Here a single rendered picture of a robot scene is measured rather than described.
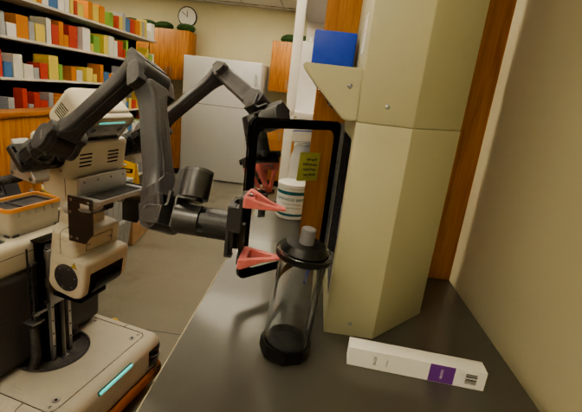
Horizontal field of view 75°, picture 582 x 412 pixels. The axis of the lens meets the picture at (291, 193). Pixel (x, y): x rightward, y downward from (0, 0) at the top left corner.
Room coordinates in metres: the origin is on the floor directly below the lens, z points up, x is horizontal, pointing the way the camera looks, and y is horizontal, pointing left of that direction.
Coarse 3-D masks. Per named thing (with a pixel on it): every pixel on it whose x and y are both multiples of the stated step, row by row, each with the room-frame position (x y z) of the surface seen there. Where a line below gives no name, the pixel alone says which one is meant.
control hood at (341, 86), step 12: (312, 72) 0.76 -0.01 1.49; (324, 72) 0.76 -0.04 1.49; (336, 72) 0.76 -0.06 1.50; (348, 72) 0.76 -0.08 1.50; (360, 72) 0.75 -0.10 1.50; (324, 84) 0.76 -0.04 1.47; (336, 84) 0.76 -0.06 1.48; (348, 84) 0.75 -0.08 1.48; (360, 84) 0.76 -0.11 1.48; (336, 96) 0.76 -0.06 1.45; (348, 96) 0.76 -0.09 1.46; (336, 108) 0.76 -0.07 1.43; (348, 108) 0.76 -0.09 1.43; (348, 120) 0.76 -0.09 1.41
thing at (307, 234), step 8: (304, 232) 0.66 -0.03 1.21; (312, 232) 0.66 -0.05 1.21; (288, 240) 0.67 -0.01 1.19; (296, 240) 0.67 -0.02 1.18; (304, 240) 0.66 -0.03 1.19; (312, 240) 0.66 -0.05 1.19; (288, 248) 0.64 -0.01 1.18; (296, 248) 0.64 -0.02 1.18; (304, 248) 0.64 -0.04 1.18; (312, 248) 0.65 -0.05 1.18; (320, 248) 0.65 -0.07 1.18; (296, 256) 0.63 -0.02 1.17; (304, 256) 0.63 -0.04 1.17; (312, 256) 0.63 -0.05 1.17; (320, 256) 0.64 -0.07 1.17
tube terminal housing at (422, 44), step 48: (384, 0) 0.75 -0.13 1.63; (432, 0) 0.75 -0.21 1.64; (480, 0) 0.85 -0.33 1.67; (384, 48) 0.75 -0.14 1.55; (432, 48) 0.76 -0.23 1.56; (384, 96) 0.75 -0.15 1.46; (432, 96) 0.78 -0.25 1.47; (384, 144) 0.75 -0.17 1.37; (432, 144) 0.81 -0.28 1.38; (384, 192) 0.75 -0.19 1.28; (432, 192) 0.84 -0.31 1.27; (336, 240) 0.78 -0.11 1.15; (384, 240) 0.75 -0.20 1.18; (432, 240) 0.87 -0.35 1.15; (336, 288) 0.75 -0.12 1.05; (384, 288) 0.75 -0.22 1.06
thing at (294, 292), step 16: (288, 256) 0.63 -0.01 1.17; (288, 272) 0.63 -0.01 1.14; (304, 272) 0.62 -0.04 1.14; (320, 272) 0.64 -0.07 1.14; (288, 288) 0.63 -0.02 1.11; (304, 288) 0.63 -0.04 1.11; (272, 304) 0.65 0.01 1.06; (288, 304) 0.63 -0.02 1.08; (304, 304) 0.63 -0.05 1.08; (272, 320) 0.64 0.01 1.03; (288, 320) 0.63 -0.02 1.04; (304, 320) 0.63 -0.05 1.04; (272, 336) 0.64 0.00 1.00; (288, 336) 0.63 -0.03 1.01; (304, 336) 0.64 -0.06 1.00
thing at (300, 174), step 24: (264, 144) 0.88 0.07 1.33; (288, 144) 0.94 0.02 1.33; (312, 144) 0.99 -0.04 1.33; (264, 168) 0.89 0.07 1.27; (288, 168) 0.94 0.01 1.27; (312, 168) 1.00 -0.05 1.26; (264, 192) 0.89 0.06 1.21; (288, 192) 0.95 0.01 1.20; (312, 192) 1.01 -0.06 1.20; (264, 216) 0.90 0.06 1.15; (288, 216) 0.96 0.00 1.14; (312, 216) 1.02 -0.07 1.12; (264, 240) 0.90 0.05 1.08
